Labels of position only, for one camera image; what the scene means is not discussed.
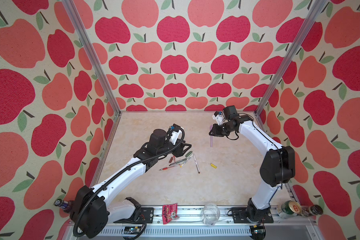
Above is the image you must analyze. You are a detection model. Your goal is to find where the aluminium front rail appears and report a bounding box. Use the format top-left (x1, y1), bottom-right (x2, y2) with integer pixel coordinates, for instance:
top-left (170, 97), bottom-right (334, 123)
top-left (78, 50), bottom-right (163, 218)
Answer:
top-left (62, 205), bottom-right (319, 240)

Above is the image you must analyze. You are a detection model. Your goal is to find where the purple bottle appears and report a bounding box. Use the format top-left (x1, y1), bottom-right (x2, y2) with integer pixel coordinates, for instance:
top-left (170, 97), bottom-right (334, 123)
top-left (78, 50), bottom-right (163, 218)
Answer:
top-left (54, 199), bottom-right (74, 213)

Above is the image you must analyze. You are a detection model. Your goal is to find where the left aluminium corner post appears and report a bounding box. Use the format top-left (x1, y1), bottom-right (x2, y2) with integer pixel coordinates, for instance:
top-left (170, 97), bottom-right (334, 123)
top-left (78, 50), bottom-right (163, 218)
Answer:
top-left (62, 0), bottom-right (122, 117)

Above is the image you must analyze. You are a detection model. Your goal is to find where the white pen brown end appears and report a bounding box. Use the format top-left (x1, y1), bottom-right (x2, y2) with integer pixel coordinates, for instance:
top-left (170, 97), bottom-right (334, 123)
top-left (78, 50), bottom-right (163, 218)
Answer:
top-left (193, 155), bottom-right (201, 174)

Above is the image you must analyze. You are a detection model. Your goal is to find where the clear plastic cup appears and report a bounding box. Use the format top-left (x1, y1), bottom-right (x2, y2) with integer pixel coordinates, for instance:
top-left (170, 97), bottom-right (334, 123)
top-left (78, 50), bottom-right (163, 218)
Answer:
top-left (202, 203), bottom-right (221, 227)

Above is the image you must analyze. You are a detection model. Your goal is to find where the aluminium corner post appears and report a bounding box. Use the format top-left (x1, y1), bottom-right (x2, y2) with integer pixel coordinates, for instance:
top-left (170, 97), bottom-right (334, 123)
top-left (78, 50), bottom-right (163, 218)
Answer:
top-left (62, 0), bottom-right (122, 117)
top-left (254, 0), bottom-right (329, 117)

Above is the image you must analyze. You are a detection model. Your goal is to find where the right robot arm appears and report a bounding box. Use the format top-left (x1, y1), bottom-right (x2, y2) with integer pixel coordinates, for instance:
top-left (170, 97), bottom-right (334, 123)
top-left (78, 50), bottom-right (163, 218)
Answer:
top-left (209, 106), bottom-right (296, 223)

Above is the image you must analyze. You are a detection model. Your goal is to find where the right thin black cable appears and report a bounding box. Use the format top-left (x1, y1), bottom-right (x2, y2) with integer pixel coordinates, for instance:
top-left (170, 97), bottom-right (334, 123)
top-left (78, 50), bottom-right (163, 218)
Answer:
top-left (227, 112), bottom-right (289, 190)

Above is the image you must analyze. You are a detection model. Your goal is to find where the red gel pen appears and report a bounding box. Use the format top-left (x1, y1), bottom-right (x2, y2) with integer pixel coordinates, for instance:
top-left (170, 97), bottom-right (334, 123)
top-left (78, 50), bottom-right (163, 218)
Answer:
top-left (159, 165), bottom-right (181, 171)

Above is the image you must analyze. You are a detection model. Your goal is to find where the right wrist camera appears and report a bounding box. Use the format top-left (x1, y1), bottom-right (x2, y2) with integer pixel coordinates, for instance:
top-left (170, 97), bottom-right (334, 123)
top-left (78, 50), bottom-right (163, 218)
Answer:
top-left (213, 111), bottom-right (225, 126)

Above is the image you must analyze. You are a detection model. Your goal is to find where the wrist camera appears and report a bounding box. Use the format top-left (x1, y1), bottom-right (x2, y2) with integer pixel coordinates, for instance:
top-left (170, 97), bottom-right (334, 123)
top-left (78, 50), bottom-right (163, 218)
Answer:
top-left (213, 111), bottom-right (225, 126)
top-left (167, 124), bottom-right (183, 146)

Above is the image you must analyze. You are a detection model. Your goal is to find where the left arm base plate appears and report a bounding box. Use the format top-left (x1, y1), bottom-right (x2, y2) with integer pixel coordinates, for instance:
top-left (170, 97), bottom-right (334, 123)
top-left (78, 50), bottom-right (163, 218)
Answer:
top-left (114, 208), bottom-right (155, 224)

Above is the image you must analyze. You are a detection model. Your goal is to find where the green drink can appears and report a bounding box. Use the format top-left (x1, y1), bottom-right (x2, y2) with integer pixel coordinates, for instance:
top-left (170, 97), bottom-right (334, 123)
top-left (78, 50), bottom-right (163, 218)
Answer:
top-left (277, 201), bottom-right (302, 219)

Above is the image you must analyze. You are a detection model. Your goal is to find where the left black corrugated cable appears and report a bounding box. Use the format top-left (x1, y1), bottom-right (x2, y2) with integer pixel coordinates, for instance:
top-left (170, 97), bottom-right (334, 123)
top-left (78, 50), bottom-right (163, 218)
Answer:
top-left (72, 127), bottom-right (186, 238)

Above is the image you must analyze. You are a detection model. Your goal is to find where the green marker pen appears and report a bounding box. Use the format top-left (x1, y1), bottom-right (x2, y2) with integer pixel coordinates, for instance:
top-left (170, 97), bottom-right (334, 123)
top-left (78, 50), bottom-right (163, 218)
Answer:
top-left (169, 158), bottom-right (187, 166)

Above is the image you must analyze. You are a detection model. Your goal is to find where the right aluminium corner post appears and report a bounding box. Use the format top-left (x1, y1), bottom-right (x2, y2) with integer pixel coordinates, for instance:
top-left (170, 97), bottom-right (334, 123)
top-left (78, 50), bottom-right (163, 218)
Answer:
top-left (254, 0), bottom-right (329, 117)

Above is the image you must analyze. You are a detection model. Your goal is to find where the pink snack packet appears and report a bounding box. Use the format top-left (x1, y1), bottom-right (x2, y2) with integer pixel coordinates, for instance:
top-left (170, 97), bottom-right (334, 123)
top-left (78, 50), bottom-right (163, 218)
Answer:
top-left (162, 203), bottom-right (180, 225)

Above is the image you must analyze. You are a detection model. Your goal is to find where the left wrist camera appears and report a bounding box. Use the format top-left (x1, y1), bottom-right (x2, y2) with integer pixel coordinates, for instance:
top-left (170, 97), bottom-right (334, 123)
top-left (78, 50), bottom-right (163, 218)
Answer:
top-left (167, 124), bottom-right (183, 146)

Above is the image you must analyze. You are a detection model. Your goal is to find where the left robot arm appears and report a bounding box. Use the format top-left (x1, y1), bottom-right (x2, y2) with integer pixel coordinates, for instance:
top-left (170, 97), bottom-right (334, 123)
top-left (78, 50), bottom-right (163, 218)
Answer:
top-left (70, 124), bottom-right (192, 239)

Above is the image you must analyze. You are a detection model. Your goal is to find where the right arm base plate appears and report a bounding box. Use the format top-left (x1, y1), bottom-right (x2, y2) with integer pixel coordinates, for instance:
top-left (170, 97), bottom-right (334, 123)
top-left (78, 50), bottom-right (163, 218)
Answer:
top-left (228, 208), bottom-right (274, 224)

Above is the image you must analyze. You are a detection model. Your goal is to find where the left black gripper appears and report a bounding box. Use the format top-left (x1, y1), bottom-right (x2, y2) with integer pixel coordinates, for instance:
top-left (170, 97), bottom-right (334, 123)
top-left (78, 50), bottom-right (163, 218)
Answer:
top-left (156, 138), bottom-right (192, 158)

